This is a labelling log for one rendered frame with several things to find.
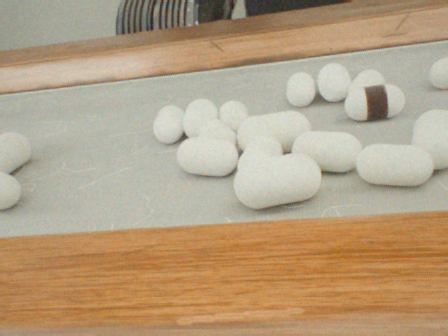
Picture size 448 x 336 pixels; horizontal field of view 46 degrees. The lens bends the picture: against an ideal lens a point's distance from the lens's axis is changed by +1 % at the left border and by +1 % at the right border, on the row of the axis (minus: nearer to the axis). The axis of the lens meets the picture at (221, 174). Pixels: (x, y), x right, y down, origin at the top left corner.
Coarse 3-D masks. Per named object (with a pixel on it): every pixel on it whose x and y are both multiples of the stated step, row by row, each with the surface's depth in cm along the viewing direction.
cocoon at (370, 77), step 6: (366, 72) 32; (372, 72) 32; (378, 72) 32; (360, 78) 31; (366, 78) 31; (372, 78) 31; (378, 78) 32; (354, 84) 31; (360, 84) 31; (366, 84) 31; (372, 84) 31; (378, 84) 31; (348, 90) 32
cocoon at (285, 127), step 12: (252, 120) 26; (264, 120) 26; (276, 120) 26; (288, 120) 26; (300, 120) 26; (240, 132) 27; (252, 132) 26; (264, 132) 26; (276, 132) 26; (288, 132) 26; (300, 132) 26; (240, 144) 27; (288, 144) 26
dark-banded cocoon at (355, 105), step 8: (360, 88) 29; (392, 88) 29; (352, 96) 29; (360, 96) 29; (392, 96) 28; (400, 96) 29; (344, 104) 30; (352, 104) 29; (360, 104) 29; (392, 104) 28; (400, 104) 29; (352, 112) 29; (360, 112) 29; (392, 112) 29; (360, 120) 29
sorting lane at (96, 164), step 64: (320, 64) 42; (384, 64) 39; (0, 128) 40; (64, 128) 38; (128, 128) 35; (320, 128) 30; (384, 128) 28; (64, 192) 27; (128, 192) 26; (192, 192) 25; (320, 192) 23; (384, 192) 22
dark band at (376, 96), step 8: (368, 88) 29; (376, 88) 29; (384, 88) 29; (368, 96) 29; (376, 96) 29; (384, 96) 28; (368, 104) 29; (376, 104) 29; (384, 104) 28; (368, 112) 29; (376, 112) 29; (384, 112) 29; (368, 120) 29
